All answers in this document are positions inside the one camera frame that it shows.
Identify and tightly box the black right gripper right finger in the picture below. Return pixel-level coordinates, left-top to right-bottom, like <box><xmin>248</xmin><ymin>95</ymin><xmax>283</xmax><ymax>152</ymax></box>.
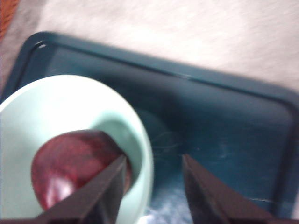
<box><xmin>183</xmin><ymin>154</ymin><xmax>276</xmax><ymax>224</ymax></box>

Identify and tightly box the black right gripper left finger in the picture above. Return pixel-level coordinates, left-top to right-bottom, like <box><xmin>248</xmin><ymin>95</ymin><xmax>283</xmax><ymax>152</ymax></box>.
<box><xmin>35</xmin><ymin>154</ymin><xmax>128</xmax><ymax>224</ymax></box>

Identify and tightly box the dark red plum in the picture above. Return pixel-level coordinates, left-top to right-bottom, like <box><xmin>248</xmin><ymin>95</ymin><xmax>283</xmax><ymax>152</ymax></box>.
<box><xmin>31</xmin><ymin>130</ymin><xmax>133</xmax><ymax>210</ymax></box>

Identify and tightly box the teal ribbed bowl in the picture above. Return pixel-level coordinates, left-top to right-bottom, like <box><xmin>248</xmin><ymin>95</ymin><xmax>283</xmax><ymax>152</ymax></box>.
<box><xmin>0</xmin><ymin>74</ymin><xmax>154</xmax><ymax>224</ymax></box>

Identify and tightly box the dark green flat tray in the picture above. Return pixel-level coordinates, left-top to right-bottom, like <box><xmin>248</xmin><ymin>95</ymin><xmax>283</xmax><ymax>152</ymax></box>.
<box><xmin>0</xmin><ymin>31</ymin><xmax>299</xmax><ymax>221</ymax></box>

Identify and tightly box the brown wicker basket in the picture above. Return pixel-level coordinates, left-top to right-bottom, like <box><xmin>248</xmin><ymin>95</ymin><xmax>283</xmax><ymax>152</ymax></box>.
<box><xmin>0</xmin><ymin>0</ymin><xmax>18</xmax><ymax>45</ymax></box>

